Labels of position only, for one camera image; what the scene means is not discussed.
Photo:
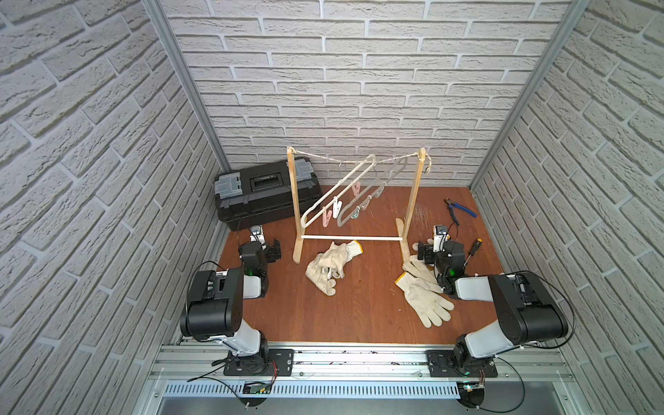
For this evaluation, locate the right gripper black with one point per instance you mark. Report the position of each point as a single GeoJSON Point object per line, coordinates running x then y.
{"type": "Point", "coordinates": [429, 249]}

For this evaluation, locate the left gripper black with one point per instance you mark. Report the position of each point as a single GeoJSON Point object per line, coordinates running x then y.
{"type": "Point", "coordinates": [271, 251]}

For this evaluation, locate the cream glove dark cuff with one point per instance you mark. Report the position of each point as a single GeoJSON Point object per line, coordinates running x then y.
{"type": "Point", "coordinates": [321, 276]}

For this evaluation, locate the white glove yellow cuff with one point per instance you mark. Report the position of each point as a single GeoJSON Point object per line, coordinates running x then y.
{"type": "Point", "coordinates": [333, 261]}

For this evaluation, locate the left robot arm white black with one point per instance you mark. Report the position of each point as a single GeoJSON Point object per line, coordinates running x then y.
{"type": "Point", "coordinates": [213, 310]}

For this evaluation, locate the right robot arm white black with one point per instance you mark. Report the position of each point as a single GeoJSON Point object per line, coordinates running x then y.
{"type": "Point", "coordinates": [526, 313]}

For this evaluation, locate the grey clip hanger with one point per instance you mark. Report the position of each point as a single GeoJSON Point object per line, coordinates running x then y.
{"type": "Point", "coordinates": [370, 192]}

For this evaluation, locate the cream glove behind right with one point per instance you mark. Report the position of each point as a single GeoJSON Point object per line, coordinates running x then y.
{"type": "Point", "coordinates": [419, 269]}

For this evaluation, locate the black yellow screwdriver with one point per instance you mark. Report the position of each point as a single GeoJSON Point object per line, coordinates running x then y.
{"type": "Point", "coordinates": [473, 250]}

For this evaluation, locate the cream glove front right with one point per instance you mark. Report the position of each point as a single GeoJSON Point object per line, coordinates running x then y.
{"type": "Point", "coordinates": [426, 300]}

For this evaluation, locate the black plastic toolbox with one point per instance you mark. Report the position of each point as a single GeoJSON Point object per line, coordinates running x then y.
{"type": "Point", "coordinates": [254, 196]}

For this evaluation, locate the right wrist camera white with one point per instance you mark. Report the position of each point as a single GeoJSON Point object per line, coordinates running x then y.
{"type": "Point", "coordinates": [441, 234]}

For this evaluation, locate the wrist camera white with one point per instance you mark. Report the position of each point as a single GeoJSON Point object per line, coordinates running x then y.
{"type": "Point", "coordinates": [257, 234]}
{"type": "Point", "coordinates": [441, 234]}

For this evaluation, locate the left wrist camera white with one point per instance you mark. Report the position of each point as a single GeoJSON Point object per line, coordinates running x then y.
{"type": "Point", "coordinates": [257, 234]}

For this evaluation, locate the blue handled pliers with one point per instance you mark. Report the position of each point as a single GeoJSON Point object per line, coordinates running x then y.
{"type": "Point", "coordinates": [453, 207]}

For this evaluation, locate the wooden drying rack frame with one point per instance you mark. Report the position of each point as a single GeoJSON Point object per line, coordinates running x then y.
{"type": "Point", "coordinates": [346, 199]}

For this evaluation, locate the aluminium rail base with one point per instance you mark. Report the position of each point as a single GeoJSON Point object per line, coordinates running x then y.
{"type": "Point", "coordinates": [319, 370]}

